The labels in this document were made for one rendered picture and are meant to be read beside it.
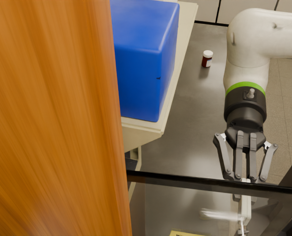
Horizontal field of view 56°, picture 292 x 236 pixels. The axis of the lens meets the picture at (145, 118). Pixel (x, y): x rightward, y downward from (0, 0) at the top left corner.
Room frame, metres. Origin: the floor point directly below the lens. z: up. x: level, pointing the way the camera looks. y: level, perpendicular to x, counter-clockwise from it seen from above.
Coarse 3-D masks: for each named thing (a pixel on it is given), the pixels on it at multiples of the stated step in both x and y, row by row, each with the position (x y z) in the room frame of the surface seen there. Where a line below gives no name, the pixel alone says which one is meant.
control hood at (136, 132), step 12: (180, 12) 0.46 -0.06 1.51; (192, 12) 0.46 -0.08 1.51; (180, 24) 0.41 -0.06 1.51; (192, 24) 0.42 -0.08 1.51; (180, 36) 0.38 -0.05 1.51; (180, 48) 0.34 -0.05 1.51; (180, 60) 0.31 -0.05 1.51; (168, 96) 0.24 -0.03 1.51; (168, 108) 0.22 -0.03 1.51; (132, 120) 0.20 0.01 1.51; (144, 120) 0.20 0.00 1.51; (132, 132) 0.19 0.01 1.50; (144, 132) 0.19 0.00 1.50; (156, 132) 0.19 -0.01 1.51; (132, 144) 0.19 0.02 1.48
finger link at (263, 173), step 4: (272, 144) 0.34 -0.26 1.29; (276, 144) 0.34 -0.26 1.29; (268, 148) 0.33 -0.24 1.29; (272, 148) 0.33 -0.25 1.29; (276, 148) 0.33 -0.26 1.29; (268, 152) 0.32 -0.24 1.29; (272, 152) 0.32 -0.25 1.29; (264, 156) 0.32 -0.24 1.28; (268, 156) 0.31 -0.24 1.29; (264, 160) 0.30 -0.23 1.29; (268, 160) 0.30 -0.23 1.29; (264, 164) 0.29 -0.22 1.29; (268, 164) 0.29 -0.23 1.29; (260, 168) 0.30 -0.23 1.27; (264, 168) 0.28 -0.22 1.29; (268, 168) 0.28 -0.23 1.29; (260, 172) 0.28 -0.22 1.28; (264, 172) 0.27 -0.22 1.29; (268, 172) 0.27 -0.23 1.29; (260, 176) 0.26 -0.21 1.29; (264, 176) 0.26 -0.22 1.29; (260, 180) 0.26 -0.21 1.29; (264, 180) 0.26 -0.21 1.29
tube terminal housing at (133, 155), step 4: (136, 148) 0.53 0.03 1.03; (140, 148) 0.51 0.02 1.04; (132, 152) 0.52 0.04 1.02; (136, 152) 0.52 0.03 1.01; (140, 152) 0.51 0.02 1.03; (132, 156) 0.51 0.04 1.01; (136, 156) 0.51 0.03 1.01; (140, 156) 0.51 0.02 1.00; (140, 160) 0.51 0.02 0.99; (140, 164) 0.51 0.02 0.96; (136, 168) 0.47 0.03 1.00; (140, 168) 0.51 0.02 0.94
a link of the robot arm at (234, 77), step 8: (232, 64) 0.54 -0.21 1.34; (232, 72) 0.53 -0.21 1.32; (240, 72) 0.52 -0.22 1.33; (248, 72) 0.51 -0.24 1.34; (256, 72) 0.51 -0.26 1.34; (264, 72) 0.52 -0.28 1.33; (224, 80) 0.56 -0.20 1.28; (232, 80) 0.52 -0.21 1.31; (240, 80) 0.51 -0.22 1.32; (248, 80) 0.50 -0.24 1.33; (256, 80) 0.50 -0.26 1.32; (264, 80) 0.52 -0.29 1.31; (232, 88) 0.49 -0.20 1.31; (264, 88) 0.49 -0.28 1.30
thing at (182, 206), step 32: (128, 192) 0.21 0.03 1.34; (160, 192) 0.20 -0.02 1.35; (192, 192) 0.19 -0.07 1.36; (224, 192) 0.19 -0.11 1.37; (256, 192) 0.18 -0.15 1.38; (288, 192) 0.18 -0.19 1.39; (160, 224) 0.20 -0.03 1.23; (192, 224) 0.19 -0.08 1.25; (224, 224) 0.19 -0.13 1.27; (256, 224) 0.18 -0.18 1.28
